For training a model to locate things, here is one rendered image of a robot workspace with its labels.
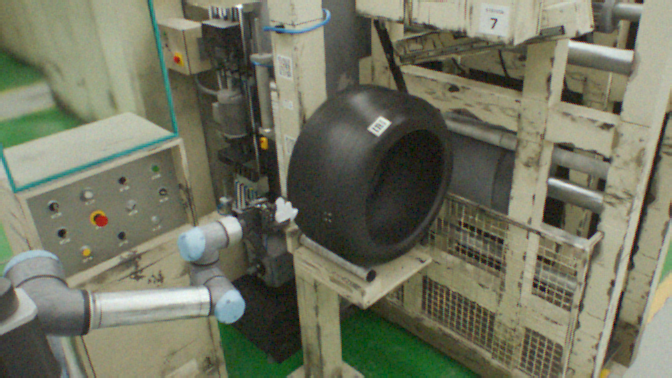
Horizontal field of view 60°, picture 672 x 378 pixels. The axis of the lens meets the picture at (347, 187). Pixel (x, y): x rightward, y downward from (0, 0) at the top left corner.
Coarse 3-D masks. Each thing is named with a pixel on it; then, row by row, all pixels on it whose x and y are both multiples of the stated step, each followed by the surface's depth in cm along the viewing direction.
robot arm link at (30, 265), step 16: (16, 256) 127; (32, 256) 126; (48, 256) 128; (16, 272) 122; (32, 272) 121; (48, 272) 122; (48, 336) 130; (64, 352) 133; (80, 352) 140; (64, 368) 135; (80, 368) 139
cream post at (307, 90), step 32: (288, 0) 177; (320, 0) 185; (320, 32) 189; (320, 64) 193; (288, 96) 196; (320, 96) 198; (288, 128) 203; (288, 160) 210; (320, 288) 233; (320, 320) 240; (320, 352) 248
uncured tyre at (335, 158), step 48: (336, 96) 180; (384, 96) 175; (336, 144) 167; (384, 144) 167; (432, 144) 205; (288, 192) 180; (336, 192) 165; (384, 192) 219; (432, 192) 209; (336, 240) 173; (384, 240) 206
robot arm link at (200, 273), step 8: (192, 264) 146; (200, 264) 145; (208, 264) 146; (216, 264) 148; (192, 272) 147; (200, 272) 146; (208, 272) 145; (216, 272) 145; (192, 280) 148; (200, 280) 144
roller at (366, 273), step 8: (304, 240) 208; (312, 248) 206; (320, 248) 203; (328, 256) 200; (336, 256) 198; (344, 264) 195; (352, 264) 193; (360, 272) 191; (368, 272) 189; (376, 272) 191; (368, 280) 189
